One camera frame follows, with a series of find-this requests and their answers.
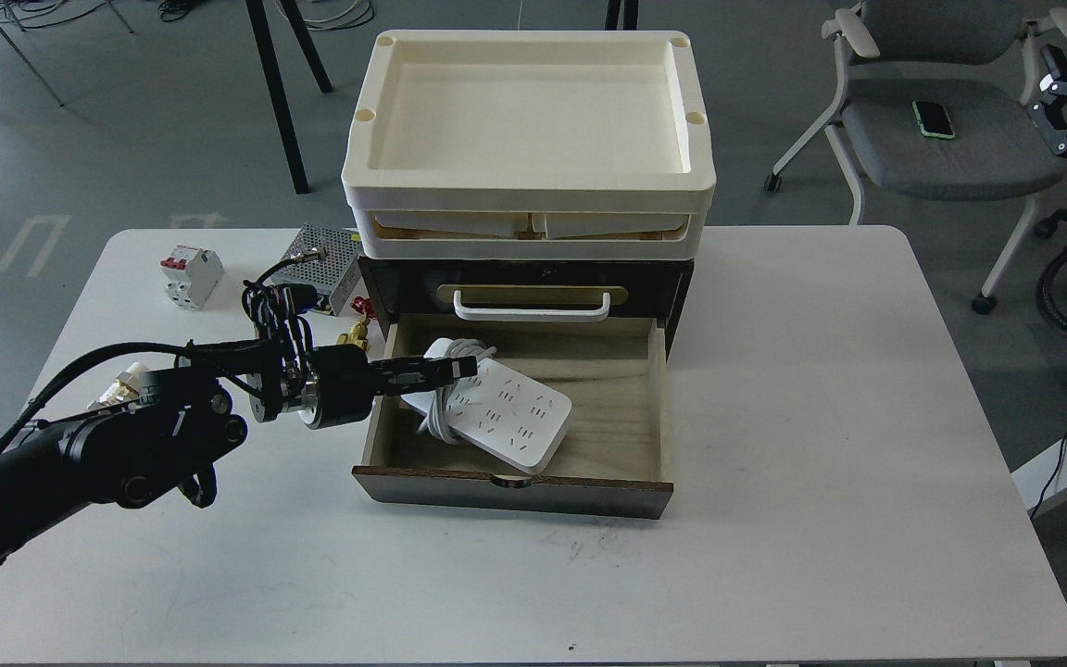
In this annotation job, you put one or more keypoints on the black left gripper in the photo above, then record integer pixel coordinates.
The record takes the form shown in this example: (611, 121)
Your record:
(342, 383)

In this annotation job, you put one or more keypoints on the white power strip with cable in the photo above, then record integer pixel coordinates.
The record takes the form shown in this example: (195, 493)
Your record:
(503, 412)

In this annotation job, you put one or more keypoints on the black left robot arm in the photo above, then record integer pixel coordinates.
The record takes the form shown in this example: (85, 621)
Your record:
(182, 421)

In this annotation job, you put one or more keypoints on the dark wooden cabinet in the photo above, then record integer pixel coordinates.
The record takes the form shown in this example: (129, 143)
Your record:
(413, 299)

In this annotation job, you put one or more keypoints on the metal mesh power supply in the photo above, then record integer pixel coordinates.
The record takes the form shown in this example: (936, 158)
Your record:
(335, 275)

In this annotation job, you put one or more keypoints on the grey office chair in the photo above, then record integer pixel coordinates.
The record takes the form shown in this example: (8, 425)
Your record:
(997, 153)

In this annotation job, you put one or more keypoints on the green cased smartphone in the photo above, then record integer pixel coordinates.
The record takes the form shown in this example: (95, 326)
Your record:
(932, 120)

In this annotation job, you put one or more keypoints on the open wooden drawer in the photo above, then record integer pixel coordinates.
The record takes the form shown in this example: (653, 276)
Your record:
(614, 460)

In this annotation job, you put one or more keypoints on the white red circuit breaker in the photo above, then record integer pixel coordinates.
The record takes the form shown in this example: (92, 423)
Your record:
(191, 275)

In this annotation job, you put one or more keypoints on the cream plastic stacked tray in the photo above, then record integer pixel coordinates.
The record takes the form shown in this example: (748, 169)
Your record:
(530, 145)

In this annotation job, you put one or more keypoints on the silver white pipe fitting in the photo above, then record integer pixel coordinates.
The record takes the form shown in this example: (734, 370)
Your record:
(127, 387)

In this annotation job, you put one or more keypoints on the brass valve red handle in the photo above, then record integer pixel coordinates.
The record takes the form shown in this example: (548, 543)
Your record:
(358, 333)

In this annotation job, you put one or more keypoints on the white drawer handle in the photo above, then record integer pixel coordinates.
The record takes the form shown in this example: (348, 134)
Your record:
(539, 314)

